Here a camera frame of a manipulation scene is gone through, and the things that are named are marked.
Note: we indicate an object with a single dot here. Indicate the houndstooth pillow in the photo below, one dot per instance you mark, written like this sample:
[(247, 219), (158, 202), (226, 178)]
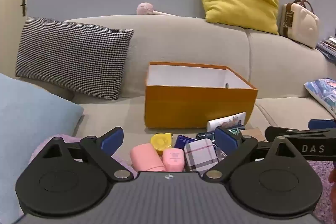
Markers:
[(73, 56)]

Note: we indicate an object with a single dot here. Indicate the golden brown box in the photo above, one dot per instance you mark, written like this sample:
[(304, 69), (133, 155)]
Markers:
[(253, 134)]

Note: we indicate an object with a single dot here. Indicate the beige sofa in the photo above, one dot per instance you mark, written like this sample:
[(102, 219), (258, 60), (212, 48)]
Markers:
[(189, 40)]

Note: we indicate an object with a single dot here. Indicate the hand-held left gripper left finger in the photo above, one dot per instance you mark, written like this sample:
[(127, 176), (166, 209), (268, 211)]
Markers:
[(113, 139)]

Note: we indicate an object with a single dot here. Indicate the pink massage hammer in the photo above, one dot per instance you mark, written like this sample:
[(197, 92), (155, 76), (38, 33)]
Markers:
[(147, 8)]

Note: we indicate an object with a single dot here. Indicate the orange cardboard box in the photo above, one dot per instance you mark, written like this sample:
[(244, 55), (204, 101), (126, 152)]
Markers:
[(194, 108)]

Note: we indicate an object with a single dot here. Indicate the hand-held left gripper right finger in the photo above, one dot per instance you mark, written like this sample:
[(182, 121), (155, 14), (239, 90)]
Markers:
[(225, 138)]

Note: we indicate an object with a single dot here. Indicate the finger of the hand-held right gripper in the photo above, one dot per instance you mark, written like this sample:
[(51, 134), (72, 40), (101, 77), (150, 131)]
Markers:
[(278, 132), (323, 124)]

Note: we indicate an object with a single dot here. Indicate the light blue pillow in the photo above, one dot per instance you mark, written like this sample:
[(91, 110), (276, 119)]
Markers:
[(29, 129)]

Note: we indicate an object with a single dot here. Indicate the blue box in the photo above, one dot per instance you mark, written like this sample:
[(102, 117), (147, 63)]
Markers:
[(185, 142)]

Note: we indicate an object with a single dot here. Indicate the pink cylindrical container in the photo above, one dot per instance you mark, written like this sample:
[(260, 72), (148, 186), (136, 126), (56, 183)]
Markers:
[(145, 158)]

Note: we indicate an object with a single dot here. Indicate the white printed tube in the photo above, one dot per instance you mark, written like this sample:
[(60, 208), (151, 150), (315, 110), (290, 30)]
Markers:
[(225, 120)]

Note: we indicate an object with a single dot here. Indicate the stack of books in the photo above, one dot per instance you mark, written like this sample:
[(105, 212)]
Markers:
[(328, 48)]

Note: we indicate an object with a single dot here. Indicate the blue printed pillow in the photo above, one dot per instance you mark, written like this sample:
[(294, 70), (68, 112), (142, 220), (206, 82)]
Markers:
[(324, 94)]

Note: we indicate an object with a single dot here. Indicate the purple fuzzy blanket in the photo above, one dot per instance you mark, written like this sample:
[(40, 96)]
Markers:
[(123, 161)]

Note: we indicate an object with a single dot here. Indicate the plaid tin case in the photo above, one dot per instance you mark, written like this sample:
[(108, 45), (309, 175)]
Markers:
[(200, 154)]

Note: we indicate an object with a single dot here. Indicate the cream mini suitcase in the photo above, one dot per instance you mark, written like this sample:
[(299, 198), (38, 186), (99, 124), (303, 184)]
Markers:
[(300, 23)]

